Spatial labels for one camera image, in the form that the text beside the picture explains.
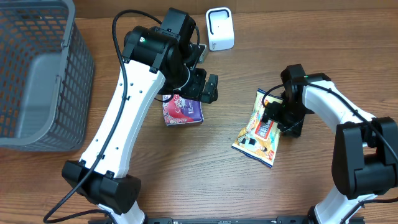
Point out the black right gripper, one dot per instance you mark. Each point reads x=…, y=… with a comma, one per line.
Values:
x=270, y=113

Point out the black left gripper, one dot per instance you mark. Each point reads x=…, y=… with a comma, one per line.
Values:
x=196, y=90

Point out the red purple snack packet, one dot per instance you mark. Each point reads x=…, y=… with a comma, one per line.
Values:
x=181, y=111

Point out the yellow orange snack bag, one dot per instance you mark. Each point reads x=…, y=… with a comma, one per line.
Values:
x=259, y=140

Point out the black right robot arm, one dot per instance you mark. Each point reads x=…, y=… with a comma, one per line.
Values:
x=364, y=164

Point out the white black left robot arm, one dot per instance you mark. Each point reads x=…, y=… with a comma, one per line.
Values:
x=153, y=61

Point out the white barcode scanner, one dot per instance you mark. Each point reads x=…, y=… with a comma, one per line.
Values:
x=220, y=28

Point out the grey plastic mesh basket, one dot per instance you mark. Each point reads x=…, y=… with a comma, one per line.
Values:
x=47, y=75

